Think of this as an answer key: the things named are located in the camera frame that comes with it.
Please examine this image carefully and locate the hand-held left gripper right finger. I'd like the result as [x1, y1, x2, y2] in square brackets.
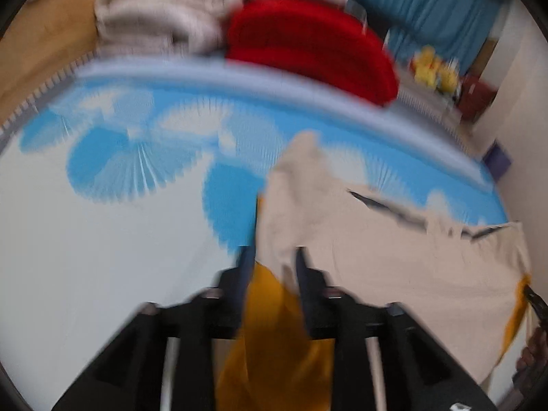
[295, 246, 500, 411]

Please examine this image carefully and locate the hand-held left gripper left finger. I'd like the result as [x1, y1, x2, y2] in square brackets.
[51, 245, 259, 411]

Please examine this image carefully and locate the blue curtain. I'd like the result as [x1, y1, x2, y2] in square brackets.
[332, 0, 512, 75]

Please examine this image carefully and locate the folded red blanket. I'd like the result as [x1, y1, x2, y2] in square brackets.
[224, 0, 402, 107]

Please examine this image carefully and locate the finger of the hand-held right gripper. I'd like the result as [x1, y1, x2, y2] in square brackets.
[520, 284, 548, 328]

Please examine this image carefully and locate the dark red cushion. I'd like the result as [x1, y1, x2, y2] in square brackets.
[455, 75, 500, 123]

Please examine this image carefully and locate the purple box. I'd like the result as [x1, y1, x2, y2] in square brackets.
[483, 138, 513, 177]

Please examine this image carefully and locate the blue and white patterned bedsheet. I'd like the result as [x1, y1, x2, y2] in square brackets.
[0, 79, 514, 411]

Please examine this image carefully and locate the yellow round-faced plush toy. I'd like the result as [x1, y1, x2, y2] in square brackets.
[436, 65, 462, 94]

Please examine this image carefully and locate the beige and yellow hooded jacket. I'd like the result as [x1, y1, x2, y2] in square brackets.
[214, 130, 535, 411]

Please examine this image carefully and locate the yellow duck plush toy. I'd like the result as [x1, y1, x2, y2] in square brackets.
[410, 46, 441, 84]

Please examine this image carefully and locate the light blue foam bumper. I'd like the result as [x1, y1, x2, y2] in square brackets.
[0, 57, 495, 183]

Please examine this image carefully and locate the person's right hand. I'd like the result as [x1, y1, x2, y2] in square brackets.
[515, 326, 548, 384]

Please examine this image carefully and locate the folded cream fleece blanket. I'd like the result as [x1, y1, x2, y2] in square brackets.
[93, 0, 246, 54]

